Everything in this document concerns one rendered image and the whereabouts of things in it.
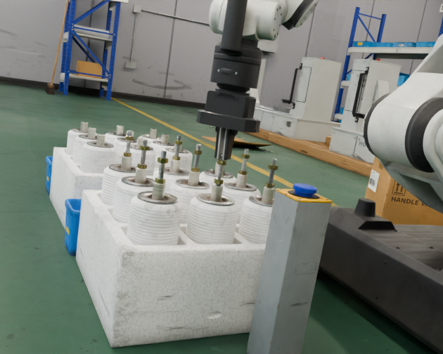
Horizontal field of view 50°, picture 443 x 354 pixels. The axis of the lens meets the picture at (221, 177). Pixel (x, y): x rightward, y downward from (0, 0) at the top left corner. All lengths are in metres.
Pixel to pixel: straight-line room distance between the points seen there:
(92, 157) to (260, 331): 0.71
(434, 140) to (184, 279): 0.51
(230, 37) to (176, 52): 6.69
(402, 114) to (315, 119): 3.40
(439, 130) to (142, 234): 0.56
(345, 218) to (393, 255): 0.19
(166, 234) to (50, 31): 6.41
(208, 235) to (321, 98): 3.54
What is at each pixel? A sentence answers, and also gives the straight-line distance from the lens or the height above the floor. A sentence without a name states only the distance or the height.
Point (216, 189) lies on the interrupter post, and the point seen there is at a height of 0.28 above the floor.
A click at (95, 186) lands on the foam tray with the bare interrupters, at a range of 1.33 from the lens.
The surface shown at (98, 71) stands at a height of 0.35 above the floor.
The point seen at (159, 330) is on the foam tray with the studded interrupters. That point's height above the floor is 0.03.
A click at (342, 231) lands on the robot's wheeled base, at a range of 1.19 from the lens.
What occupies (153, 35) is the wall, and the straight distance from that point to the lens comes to 7.42.
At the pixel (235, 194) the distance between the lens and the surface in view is 1.04.
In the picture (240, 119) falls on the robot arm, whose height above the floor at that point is 0.42.
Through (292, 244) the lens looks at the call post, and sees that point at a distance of 0.78.
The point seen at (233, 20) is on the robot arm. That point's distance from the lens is 0.84.
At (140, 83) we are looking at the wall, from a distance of 7.37.
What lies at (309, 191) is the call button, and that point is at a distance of 0.79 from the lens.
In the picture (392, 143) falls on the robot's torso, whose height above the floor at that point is 0.41.
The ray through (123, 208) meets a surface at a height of 0.20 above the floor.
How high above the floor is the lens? 0.48
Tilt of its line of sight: 11 degrees down
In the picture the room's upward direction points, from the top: 9 degrees clockwise
